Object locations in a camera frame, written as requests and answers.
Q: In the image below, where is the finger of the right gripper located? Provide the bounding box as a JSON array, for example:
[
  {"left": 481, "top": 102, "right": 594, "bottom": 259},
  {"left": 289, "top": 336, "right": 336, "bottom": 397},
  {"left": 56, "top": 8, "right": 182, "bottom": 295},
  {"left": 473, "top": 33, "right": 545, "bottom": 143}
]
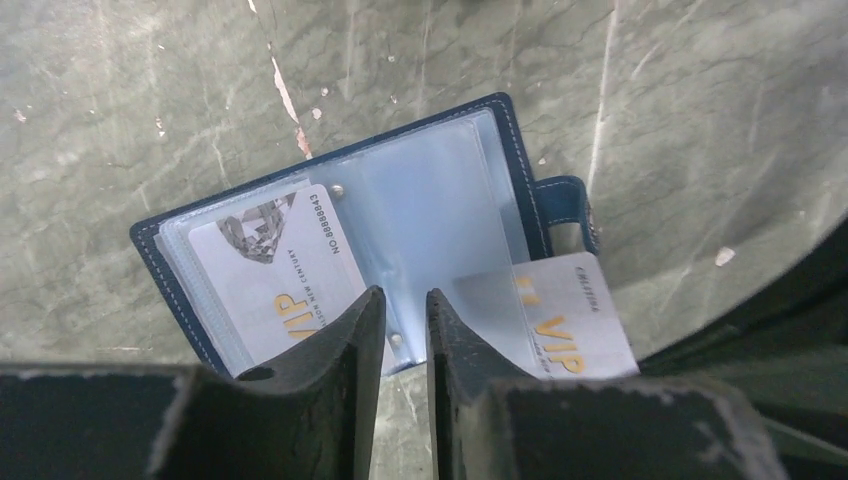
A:
[{"left": 639, "top": 220, "right": 847, "bottom": 464}]

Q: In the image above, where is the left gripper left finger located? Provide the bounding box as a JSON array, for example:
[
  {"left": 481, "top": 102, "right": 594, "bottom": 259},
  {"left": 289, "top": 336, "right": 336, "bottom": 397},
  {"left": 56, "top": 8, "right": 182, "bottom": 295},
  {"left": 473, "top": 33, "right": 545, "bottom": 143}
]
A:
[{"left": 1, "top": 286, "right": 386, "bottom": 479}]

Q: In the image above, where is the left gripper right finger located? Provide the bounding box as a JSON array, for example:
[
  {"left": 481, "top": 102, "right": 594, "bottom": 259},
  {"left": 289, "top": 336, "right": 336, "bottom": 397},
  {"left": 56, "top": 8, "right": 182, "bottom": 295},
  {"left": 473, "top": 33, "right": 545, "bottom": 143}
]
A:
[{"left": 426, "top": 289, "right": 787, "bottom": 479}]

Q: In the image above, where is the blue card holder wallet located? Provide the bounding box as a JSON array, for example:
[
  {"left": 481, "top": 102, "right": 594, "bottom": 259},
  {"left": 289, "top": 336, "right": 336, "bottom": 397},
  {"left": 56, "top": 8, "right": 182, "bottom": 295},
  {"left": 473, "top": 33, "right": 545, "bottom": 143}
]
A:
[{"left": 129, "top": 92, "right": 599, "bottom": 377}]

